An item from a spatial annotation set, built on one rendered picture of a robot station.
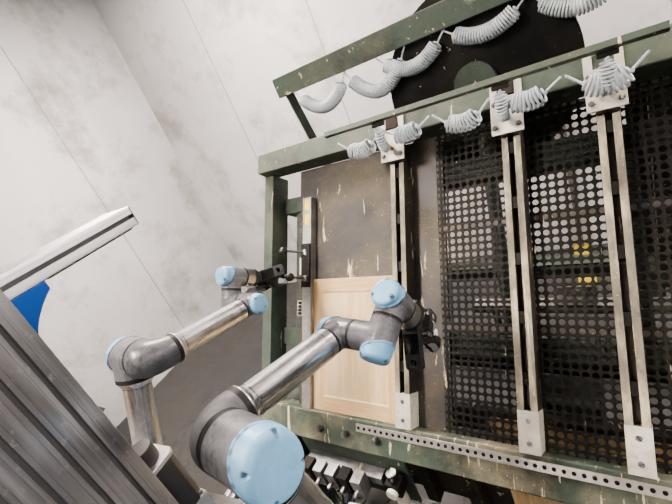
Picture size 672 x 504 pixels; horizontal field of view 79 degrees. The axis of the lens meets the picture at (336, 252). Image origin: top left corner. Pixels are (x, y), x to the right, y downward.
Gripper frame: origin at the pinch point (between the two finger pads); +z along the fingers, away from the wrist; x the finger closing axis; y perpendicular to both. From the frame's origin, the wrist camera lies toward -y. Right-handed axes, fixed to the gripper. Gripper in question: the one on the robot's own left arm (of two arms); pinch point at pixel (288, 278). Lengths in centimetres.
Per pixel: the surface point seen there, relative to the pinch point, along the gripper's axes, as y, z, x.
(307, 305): 1.5, 9.5, 12.3
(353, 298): -21.6, 11.8, 17.7
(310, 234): -11.1, 9.5, -17.6
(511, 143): -102, 6, -6
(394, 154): -65, 2, -25
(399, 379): -34, 6, 54
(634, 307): -110, 6, 54
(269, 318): 25.5, 8.7, 10.1
